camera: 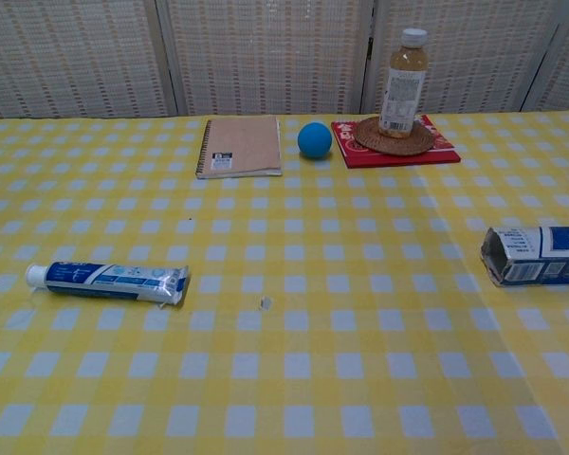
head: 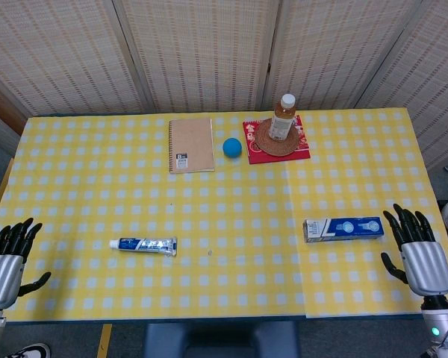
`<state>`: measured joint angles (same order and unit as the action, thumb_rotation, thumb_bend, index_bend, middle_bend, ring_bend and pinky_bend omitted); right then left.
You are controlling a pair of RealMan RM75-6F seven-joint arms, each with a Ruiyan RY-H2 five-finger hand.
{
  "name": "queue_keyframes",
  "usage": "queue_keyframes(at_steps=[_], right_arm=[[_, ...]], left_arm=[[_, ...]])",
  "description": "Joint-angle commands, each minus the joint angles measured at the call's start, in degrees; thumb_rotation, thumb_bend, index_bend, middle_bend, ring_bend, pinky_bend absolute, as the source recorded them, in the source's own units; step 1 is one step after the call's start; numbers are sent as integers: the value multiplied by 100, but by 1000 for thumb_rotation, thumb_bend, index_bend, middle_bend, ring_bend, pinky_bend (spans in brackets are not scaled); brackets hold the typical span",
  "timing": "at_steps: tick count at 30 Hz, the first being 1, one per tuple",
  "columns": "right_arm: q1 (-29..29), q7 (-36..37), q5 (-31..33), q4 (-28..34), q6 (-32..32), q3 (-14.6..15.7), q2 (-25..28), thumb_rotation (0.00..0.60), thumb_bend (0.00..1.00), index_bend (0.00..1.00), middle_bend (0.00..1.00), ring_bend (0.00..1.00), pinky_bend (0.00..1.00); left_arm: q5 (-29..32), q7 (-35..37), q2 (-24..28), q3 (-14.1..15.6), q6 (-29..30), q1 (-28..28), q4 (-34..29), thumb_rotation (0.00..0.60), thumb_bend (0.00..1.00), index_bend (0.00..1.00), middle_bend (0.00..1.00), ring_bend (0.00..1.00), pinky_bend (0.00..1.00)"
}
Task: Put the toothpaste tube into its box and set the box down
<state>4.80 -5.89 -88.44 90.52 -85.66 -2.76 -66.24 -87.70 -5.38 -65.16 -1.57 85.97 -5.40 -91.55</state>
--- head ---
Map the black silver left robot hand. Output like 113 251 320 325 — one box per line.
0 217 52 311

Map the black white sneaker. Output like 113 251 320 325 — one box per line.
3 342 52 358

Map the blue white carton box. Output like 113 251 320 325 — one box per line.
302 216 385 244

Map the round woven brown coaster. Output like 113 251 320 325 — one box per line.
254 119 299 157

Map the tea bottle with white cap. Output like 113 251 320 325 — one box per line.
268 93 297 142

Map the yellow white checked tablecloth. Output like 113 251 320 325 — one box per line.
0 107 446 322

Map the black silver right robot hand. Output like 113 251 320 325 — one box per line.
380 203 448 298

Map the blue ball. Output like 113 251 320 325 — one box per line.
223 137 243 159

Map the brown spiral notebook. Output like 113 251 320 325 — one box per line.
168 118 216 175

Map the brown wooden board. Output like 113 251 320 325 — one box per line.
0 77 28 136

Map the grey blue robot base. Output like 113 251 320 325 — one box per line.
142 321 302 358

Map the blue white tube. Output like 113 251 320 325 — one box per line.
109 236 178 257

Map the woven folding screen panel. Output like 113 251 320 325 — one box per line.
0 0 149 117
356 0 448 171
111 0 283 113
263 0 421 111

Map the yellow floor tape strip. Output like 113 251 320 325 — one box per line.
96 323 113 358

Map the red square mat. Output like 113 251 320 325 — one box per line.
242 114 311 166

